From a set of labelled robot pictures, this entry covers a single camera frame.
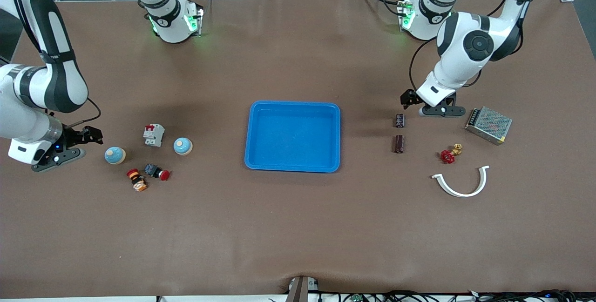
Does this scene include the light blue desk bell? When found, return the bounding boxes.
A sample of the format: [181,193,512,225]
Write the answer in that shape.
[104,146,126,165]
[173,137,193,156]

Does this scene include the blue plastic tray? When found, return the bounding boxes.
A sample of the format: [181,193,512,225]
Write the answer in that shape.
[244,101,342,174]

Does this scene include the white red circuit breaker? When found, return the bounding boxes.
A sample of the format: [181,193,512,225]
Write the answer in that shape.
[142,124,165,148]

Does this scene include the metal mesh power supply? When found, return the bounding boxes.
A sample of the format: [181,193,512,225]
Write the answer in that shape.
[465,106,513,146]

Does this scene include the orange emergency stop button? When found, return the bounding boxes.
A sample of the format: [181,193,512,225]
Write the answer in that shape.
[126,168,149,192]

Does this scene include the red mushroom push button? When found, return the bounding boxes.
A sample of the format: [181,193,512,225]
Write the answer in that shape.
[143,163,171,181]

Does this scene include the white curved pipe clamp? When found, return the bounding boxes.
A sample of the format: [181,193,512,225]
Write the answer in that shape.
[431,165,490,198]

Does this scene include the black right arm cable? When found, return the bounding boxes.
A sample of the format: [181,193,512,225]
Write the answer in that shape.
[63,97,102,130]

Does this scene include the red handle brass valve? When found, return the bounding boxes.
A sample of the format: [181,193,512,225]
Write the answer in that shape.
[440,143,463,164]

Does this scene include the camera stand post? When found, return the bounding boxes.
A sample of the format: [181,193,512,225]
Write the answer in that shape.
[285,275,309,302]

